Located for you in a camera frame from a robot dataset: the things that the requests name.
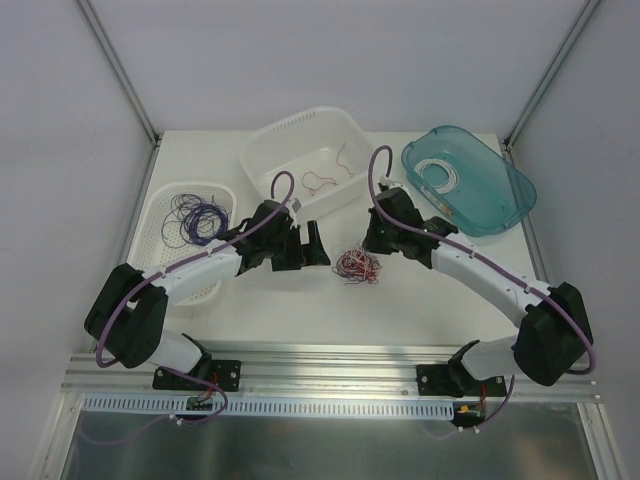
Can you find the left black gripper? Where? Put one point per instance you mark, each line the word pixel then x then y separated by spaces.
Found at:
pixel 296 248

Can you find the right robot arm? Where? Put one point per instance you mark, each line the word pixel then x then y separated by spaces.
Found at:
pixel 554 336

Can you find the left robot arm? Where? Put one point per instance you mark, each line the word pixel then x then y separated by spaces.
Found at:
pixel 127 319

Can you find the white deep plastic basket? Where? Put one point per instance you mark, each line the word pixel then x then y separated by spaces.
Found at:
pixel 323 148

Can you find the white perforated flat basket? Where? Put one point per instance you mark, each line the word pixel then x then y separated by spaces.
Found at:
pixel 180 218

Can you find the teal transparent plastic bin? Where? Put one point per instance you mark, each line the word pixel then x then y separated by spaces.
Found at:
pixel 474 187

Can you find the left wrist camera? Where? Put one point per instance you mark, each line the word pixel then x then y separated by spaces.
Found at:
pixel 293 206

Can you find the aluminium mounting rail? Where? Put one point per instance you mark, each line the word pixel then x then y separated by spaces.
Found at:
pixel 323 371

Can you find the left aluminium frame post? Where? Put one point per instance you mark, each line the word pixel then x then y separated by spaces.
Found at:
pixel 99 32

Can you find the aluminium frame post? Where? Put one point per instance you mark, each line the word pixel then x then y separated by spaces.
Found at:
pixel 572 36
pixel 99 32

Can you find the white slotted cable duct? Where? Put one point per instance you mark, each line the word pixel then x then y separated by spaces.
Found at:
pixel 270 406

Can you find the right aluminium frame post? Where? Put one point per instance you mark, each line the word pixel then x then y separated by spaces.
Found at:
pixel 572 36

